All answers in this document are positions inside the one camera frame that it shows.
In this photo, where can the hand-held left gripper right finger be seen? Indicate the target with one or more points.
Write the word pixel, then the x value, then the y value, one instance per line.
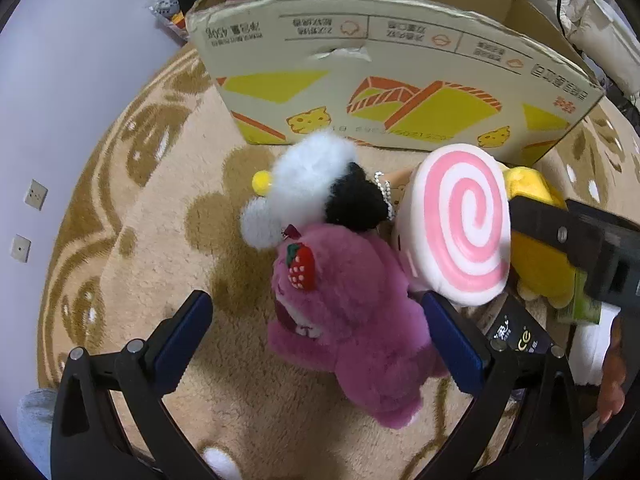
pixel 455 350

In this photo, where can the black packet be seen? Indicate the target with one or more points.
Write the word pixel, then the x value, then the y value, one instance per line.
pixel 520 325

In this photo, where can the white wall socket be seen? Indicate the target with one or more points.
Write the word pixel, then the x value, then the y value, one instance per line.
pixel 36 194
pixel 21 248

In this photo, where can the white and black fluffy plush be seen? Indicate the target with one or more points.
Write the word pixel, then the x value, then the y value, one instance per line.
pixel 310 170

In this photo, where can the white packet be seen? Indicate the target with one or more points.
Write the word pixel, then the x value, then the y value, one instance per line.
pixel 587 355

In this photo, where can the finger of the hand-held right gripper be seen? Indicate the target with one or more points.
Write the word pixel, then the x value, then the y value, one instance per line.
pixel 540 225

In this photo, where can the person's grey pants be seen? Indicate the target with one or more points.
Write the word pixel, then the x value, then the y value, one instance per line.
pixel 36 435

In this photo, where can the green packet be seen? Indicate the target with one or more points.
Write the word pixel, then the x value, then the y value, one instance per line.
pixel 580 307

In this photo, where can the beige patterned rug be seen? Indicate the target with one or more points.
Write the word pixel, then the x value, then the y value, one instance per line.
pixel 150 260

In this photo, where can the purple bear plush toy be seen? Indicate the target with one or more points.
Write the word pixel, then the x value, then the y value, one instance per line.
pixel 350 320

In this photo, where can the person's right hand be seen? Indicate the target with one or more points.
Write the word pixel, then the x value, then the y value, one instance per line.
pixel 614 375

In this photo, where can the yellow plush toy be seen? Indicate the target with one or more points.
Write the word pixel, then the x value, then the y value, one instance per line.
pixel 540 270

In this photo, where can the pink swirl lollipop plush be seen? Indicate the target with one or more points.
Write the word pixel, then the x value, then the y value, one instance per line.
pixel 465 220

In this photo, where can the printed cardboard box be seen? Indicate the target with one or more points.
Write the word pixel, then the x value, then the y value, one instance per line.
pixel 390 70

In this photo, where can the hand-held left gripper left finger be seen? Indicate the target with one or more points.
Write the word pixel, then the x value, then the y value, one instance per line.
pixel 182 340

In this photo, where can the white quilt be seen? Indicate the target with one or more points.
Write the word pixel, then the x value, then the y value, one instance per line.
pixel 595 20

